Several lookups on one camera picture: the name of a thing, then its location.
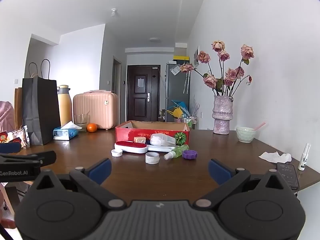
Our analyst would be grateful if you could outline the clear plastic packet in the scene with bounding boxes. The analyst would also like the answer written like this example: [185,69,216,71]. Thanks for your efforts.
[12,125,30,148]

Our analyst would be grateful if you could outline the bunch of dried pink roses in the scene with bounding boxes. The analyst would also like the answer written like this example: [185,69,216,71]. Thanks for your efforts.
[179,40,255,98]

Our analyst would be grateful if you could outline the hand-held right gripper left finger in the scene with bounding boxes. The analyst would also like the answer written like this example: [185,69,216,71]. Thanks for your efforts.
[30,158,127,210]

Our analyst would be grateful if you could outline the clear glass cup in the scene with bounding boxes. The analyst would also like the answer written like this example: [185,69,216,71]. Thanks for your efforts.
[74,114,90,132]

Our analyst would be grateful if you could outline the pink textured vase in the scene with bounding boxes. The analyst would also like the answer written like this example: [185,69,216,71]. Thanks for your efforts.
[212,95,234,135]

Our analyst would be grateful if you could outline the person's left hand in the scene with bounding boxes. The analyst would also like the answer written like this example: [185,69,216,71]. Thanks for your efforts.
[0,190,17,229]

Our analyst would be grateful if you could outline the green spray bottle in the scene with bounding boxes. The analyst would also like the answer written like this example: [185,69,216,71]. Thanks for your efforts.
[164,144,190,160]

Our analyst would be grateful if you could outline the yellow watering can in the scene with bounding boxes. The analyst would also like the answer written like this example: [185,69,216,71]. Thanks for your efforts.
[166,106,184,119]

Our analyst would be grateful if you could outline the small white spray bottle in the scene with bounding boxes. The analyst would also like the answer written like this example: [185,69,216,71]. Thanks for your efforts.
[298,143,311,171]

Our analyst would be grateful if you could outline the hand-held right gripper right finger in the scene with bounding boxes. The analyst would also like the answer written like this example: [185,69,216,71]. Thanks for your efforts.
[194,158,292,209]

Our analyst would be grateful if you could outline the dark brown entrance door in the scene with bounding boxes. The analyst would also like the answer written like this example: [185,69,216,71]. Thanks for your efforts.
[127,65,161,123]

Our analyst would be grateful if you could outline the blue tissue box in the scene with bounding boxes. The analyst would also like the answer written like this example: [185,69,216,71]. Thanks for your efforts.
[53,121,83,141]

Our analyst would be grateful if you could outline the yellow thermos bottle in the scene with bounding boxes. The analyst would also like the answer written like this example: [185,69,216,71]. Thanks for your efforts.
[57,85,73,128]

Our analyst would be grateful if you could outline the black paper bag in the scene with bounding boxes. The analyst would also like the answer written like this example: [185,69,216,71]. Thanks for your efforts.
[22,59,62,146]

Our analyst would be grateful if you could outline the small white cap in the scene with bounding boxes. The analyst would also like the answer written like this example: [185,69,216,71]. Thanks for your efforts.
[145,152,160,165]

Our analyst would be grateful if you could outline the pale green bowl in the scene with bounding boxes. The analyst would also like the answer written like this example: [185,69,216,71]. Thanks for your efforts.
[236,127,256,143]

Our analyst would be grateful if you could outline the red and white lint brush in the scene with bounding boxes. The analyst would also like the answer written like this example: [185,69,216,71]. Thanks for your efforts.
[114,141,179,154]

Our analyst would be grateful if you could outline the crumpled white tissue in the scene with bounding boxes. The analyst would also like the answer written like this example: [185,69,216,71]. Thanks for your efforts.
[259,151,292,163]

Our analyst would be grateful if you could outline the dark blue object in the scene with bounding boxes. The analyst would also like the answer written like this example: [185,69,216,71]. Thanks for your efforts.
[0,142,22,153]

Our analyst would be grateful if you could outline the cluster of small bottles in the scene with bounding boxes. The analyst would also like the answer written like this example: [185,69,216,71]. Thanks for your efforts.
[181,114,198,130]

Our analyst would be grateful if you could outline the grey refrigerator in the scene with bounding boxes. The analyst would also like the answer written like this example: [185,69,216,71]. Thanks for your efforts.
[165,63,190,110]

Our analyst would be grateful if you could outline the red cardboard box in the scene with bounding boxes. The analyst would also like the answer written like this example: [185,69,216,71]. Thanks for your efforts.
[115,120,190,147]

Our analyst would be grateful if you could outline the dried lavender bunch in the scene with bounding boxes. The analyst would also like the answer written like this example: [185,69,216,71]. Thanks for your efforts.
[191,97,200,117]

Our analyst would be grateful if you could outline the pink ribbed suitcase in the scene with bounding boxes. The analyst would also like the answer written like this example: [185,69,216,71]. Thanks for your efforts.
[73,91,119,130]

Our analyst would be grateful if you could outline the blue folded umbrella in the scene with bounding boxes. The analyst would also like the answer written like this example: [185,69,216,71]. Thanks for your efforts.
[171,100,187,110]

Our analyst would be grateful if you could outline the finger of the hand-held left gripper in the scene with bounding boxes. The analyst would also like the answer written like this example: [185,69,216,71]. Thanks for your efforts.
[0,151,57,167]

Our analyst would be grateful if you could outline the pink cloth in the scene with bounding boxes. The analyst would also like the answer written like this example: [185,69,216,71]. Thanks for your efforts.
[0,101,15,133]

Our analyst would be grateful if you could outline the red snack packet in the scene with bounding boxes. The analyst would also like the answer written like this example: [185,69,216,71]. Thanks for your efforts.
[0,131,22,144]

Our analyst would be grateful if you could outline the white plastic bottle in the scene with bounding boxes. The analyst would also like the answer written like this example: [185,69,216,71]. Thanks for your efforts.
[149,133,177,147]

